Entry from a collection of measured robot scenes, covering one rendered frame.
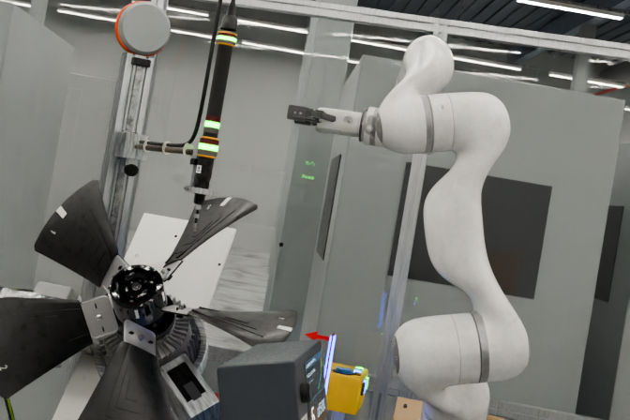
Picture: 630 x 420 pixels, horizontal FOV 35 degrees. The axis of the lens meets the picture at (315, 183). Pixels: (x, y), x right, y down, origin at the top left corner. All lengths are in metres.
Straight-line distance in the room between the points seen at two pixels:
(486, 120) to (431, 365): 0.42
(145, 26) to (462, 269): 1.52
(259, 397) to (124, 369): 0.81
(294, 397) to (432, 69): 0.67
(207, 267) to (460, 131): 1.08
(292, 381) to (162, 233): 1.36
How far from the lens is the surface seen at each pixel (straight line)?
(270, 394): 1.38
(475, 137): 1.69
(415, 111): 1.68
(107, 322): 2.28
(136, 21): 2.92
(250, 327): 2.17
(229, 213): 2.36
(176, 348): 2.32
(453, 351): 1.68
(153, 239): 2.67
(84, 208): 2.43
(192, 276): 2.58
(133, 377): 2.15
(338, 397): 2.43
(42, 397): 3.18
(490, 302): 1.69
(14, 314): 2.28
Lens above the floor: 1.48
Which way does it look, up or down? 1 degrees up
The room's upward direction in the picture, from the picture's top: 10 degrees clockwise
